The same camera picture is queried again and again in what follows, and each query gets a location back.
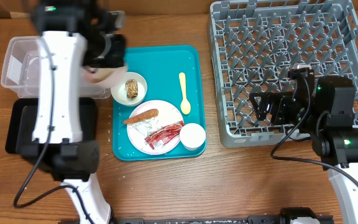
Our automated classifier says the pink bowl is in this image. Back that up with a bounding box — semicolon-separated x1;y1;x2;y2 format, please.
83;64;127;88

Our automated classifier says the teal serving tray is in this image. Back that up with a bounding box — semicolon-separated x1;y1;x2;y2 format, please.
112;45;207;161

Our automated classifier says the crumpled white napkin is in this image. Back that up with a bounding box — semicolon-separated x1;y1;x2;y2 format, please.
130;119;164;138

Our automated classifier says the pink plate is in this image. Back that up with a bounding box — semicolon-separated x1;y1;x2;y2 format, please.
126;100;184;156

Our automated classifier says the orange carrot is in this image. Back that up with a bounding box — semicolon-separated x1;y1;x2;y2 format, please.
122;109;158;124

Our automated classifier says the white cup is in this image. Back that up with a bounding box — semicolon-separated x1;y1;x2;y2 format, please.
179;123;206;151

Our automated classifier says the yellow plastic spoon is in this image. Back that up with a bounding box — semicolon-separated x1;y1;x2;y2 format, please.
179;72;191;115

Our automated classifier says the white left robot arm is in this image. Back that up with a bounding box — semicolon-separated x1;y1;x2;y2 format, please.
18;1;126;223

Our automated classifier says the brown food scrap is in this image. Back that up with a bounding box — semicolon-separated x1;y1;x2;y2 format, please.
125;79;138;100

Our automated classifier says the black waste tray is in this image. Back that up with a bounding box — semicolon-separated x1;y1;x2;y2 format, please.
5;97;98;154

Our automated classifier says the grey dishwasher rack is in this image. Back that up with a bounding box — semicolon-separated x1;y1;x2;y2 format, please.
208;0;358;148

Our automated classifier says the clear plastic bin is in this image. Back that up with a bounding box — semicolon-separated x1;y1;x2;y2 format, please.
1;31;110;101

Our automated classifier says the red snack wrapper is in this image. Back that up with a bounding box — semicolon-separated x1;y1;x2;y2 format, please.
145;121;185;150

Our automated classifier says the white bowl with food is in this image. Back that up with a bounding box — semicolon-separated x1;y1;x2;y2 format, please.
111;72;147;106

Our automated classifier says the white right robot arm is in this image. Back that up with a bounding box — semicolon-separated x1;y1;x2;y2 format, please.
249;65;358;223

